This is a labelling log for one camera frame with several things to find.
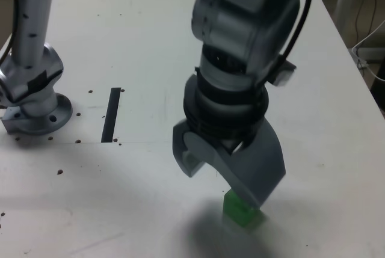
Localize black tape strip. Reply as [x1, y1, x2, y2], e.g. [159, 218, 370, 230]
[100, 87, 122, 144]

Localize small gripper camera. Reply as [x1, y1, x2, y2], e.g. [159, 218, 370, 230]
[270, 58, 298, 88]

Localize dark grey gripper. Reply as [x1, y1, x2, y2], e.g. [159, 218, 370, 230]
[172, 117, 286, 211]

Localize white cable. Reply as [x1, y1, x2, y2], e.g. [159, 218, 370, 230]
[350, 19, 385, 83]

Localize green cube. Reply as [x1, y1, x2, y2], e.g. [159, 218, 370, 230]
[221, 189, 267, 230]

